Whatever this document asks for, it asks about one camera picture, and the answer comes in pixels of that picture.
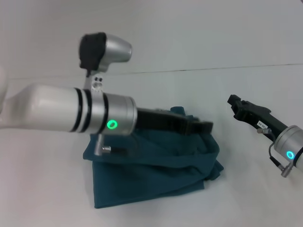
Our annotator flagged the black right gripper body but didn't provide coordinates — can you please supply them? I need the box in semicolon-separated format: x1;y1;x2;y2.
232;100;293;143

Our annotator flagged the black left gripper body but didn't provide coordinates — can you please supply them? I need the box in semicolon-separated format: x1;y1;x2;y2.
134;107;193;136

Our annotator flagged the teal FREE print t-shirt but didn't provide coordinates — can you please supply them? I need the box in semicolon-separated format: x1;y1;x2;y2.
82;105;225;210

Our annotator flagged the right gripper cable with plugs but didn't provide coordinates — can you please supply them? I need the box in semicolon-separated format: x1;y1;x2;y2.
257;127;299;178

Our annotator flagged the left gripper cable with plug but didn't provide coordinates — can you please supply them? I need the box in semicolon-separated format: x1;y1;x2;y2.
94;133;128;157

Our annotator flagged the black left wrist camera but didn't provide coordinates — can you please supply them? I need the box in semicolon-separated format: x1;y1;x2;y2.
78;31;134;77

